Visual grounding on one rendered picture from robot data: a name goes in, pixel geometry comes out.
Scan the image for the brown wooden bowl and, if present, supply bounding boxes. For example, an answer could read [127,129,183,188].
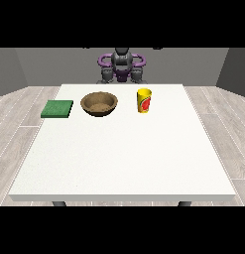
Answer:
[79,91,119,117]

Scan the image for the yellow cup with melon print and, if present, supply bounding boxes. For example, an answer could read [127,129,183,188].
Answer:
[136,87,153,114]

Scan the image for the green square pad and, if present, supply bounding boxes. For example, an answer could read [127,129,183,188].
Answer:
[40,99,74,119]

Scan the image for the grey robot trunk purple rings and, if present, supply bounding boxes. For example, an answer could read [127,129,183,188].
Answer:
[95,48,149,85]

